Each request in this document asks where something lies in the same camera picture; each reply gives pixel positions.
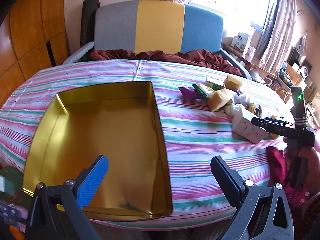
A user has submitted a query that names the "white pink cardboard box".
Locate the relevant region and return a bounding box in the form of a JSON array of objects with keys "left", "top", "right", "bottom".
[{"left": 232, "top": 108, "right": 267, "bottom": 144}]

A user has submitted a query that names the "yellow sponge block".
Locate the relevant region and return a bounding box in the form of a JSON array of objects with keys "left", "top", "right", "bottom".
[
  {"left": 269, "top": 115, "right": 279, "bottom": 140},
  {"left": 223, "top": 75, "right": 242, "bottom": 90},
  {"left": 207, "top": 88, "right": 234, "bottom": 112}
]

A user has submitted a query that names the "green medicine box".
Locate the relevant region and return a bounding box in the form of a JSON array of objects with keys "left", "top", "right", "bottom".
[{"left": 204, "top": 77, "right": 225, "bottom": 90}]

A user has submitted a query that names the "green Weidan snack pack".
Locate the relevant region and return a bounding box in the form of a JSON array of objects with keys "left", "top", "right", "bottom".
[{"left": 192, "top": 83, "right": 215, "bottom": 99}]

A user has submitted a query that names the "purple snack packet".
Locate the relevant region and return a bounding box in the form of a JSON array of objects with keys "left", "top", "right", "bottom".
[{"left": 179, "top": 86, "right": 203, "bottom": 101}]

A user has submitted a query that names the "yellow knitted cloth bundle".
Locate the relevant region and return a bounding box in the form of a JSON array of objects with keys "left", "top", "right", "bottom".
[{"left": 247, "top": 103, "right": 262, "bottom": 118}]

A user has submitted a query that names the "white plastic bag ball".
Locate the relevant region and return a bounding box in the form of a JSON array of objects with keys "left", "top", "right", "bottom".
[{"left": 224, "top": 90, "right": 251, "bottom": 118}]

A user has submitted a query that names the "person right hand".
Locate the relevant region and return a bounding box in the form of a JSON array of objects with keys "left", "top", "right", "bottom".
[{"left": 283, "top": 137, "right": 319, "bottom": 193}]

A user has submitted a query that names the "red clothing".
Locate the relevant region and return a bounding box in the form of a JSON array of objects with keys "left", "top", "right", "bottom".
[{"left": 266, "top": 146, "right": 309, "bottom": 208}]

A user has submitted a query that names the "striped bed sheet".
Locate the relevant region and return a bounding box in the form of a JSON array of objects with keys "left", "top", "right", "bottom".
[{"left": 1, "top": 60, "right": 285, "bottom": 231}]

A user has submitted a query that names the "wooden side desk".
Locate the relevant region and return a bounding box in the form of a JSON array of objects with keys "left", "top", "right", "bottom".
[{"left": 222, "top": 43, "right": 277, "bottom": 79}]

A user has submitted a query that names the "white appliance box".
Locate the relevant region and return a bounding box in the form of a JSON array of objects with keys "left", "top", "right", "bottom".
[{"left": 231, "top": 32, "right": 251, "bottom": 54}]

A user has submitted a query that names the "pink curtain right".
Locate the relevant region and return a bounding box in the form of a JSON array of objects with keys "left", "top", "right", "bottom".
[{"left": 260, "top": 0, "right": 297, "bottom": 73}]

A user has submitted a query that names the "maroon blanket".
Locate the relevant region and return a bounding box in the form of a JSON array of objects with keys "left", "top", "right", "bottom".
[{"left": 89, "top": 49, "right": 242, "bottom": 76}]

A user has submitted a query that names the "gold metal tin box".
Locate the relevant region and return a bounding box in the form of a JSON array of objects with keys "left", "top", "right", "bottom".
[{"left": 23, "top": 81, "right": 173, "bottom": 221}]

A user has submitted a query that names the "grey yellow blue headboard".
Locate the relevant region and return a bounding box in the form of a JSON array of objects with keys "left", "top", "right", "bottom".
[{"left": 94, "top": 1, "right": 223, "bottom": 54}]

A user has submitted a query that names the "wooden wardrobe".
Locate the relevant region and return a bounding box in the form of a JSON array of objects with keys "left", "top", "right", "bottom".
[{"left": 1, "top": 0, "right": 69, "bottom": 103}]

